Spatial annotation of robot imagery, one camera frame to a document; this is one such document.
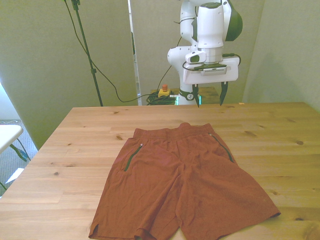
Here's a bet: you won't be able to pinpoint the white paper sheet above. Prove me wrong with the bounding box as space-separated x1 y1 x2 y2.
5 167 25 185

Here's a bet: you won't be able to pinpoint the black tripod stand pole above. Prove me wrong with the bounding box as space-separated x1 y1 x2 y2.
70 0 104 107

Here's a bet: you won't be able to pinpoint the black stand cable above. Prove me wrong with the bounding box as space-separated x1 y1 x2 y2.
63 0 161 103

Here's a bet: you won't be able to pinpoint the rust red shorts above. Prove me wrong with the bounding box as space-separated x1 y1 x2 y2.
88 121 282 240

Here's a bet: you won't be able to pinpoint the coiled green black cables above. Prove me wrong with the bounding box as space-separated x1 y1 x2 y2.
145 92 180 106

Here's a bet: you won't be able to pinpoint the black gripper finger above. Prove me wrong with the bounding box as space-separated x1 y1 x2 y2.
219 81 229 107
192 84 201 109

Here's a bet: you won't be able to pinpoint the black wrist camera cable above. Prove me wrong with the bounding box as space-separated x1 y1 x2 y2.
157 14 242 92

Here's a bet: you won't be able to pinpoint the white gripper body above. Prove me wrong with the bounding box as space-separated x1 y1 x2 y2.
182 55 240 86

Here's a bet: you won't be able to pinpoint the white side table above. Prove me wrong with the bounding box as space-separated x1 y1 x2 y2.
0 124 25 155

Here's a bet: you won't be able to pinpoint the blue green cable bundle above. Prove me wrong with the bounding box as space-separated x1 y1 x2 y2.
9 143 32 163

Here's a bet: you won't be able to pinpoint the white vertical partition post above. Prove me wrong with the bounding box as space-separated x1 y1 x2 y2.
127 0 142 106

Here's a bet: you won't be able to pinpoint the yellow emergency stop button box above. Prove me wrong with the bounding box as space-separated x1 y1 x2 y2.
157 84 176 99

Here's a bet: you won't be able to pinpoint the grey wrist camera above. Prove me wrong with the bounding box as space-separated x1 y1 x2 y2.
192 64 228 76

